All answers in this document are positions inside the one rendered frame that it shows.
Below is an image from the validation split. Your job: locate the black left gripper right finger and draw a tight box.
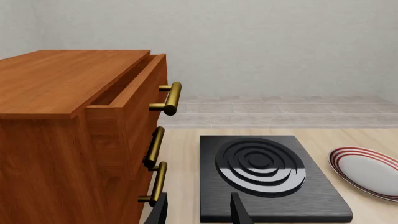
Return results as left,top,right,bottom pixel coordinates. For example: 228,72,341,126
230,192,256,224

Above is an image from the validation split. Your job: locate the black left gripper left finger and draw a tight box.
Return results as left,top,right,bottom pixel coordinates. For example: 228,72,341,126
143,192,169,224

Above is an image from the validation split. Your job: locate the flat black stove plate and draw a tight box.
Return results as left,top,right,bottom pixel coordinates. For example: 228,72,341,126
199,134,354,223

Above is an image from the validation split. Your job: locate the white plate with red rings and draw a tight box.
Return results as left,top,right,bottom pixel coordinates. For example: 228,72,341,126
327,146,398,203

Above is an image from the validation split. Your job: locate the closed wooden drawer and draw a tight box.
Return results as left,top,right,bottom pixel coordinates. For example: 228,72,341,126
136,161,164,224
129,121,162,181

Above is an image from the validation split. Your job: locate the open wooden drawer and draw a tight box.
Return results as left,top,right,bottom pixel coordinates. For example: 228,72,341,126
85,53,169,180

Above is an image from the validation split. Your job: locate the wooden cabinet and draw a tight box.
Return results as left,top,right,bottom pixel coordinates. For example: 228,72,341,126
0,49,169,224

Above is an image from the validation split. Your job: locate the brass drawer handle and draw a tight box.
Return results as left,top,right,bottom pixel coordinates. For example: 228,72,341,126
137,161,169,208
148,81,182,116
142,126,165,169

